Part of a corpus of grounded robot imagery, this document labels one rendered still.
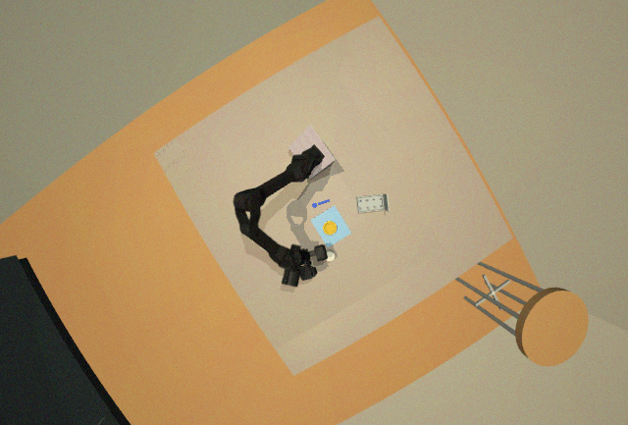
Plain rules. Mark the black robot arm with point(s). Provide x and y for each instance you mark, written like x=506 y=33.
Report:
x=251 y=200

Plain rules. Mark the light blue flat slab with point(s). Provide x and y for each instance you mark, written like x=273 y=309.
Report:
x=332 y=214

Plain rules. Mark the yellow plate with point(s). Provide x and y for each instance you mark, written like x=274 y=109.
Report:
x=330 y=228

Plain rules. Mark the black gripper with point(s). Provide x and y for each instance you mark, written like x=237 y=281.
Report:
x=320 y=252

